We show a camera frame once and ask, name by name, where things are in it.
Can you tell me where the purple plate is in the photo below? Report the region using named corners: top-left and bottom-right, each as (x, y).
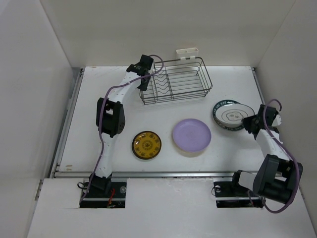
top-left (172, 119), bottom-right (211, 152)

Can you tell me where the beige bear plate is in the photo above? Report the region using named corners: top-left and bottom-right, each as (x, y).
top-left (173, 142), bottom-right (207, 158)

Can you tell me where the small yellow patterned plate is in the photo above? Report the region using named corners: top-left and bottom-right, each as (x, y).
top-left (131, 131), bottom-right (162, 160)

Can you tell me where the grey wire dish rack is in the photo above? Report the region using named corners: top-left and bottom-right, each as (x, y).
top-left (139, 57), bottom-right (212, 105)

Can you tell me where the white teal rim plate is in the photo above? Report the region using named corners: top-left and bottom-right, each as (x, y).
top-left (212, 103), bottom-right (255, 127)

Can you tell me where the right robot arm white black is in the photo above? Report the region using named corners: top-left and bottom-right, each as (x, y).
top-left (229, 105), bottom-right (303, 205)

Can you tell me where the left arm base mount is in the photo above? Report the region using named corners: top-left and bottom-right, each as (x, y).
top-left (79, 181), bottom-right (127, 209)

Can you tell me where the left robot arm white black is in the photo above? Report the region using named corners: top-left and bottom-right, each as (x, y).
top-left (82, 55), bottom-right (155, 197)

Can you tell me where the white cutlery holder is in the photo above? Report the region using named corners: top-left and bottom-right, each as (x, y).
top-left (176, 48), bottom-right (199, 60)

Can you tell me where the teal rim lettered plate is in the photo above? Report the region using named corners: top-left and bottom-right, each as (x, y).
top-left (211, 100), bottom-right (249, 131)

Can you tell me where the aluminium front rail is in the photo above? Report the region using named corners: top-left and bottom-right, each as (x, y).
top-left (52, 172), bottom-right (233, 178)

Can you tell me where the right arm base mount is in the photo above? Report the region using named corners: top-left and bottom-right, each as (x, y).
top-left (211, 180), bottom-right (264, 208)

